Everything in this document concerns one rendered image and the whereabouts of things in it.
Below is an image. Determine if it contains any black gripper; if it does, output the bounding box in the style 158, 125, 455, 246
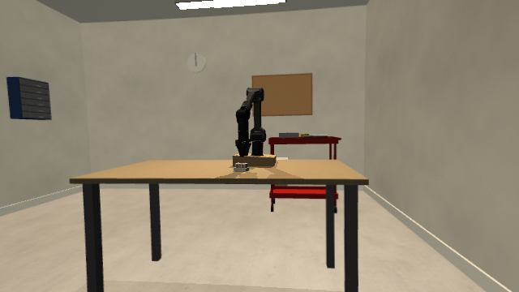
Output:
235, 131, 251, 157

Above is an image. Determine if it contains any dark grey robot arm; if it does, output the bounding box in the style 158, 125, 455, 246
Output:
236, 88, 266, 156

